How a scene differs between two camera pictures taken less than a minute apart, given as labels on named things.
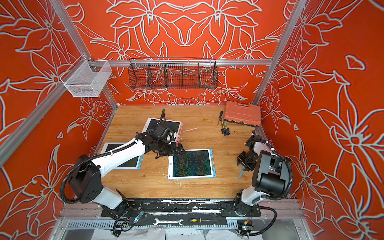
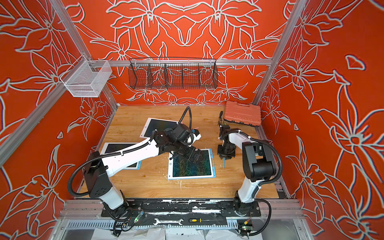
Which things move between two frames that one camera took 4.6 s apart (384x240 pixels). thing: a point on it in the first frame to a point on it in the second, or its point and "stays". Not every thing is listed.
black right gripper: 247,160 to 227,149
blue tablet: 134,164 stays
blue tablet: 192,164 stays
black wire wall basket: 171,73 stays
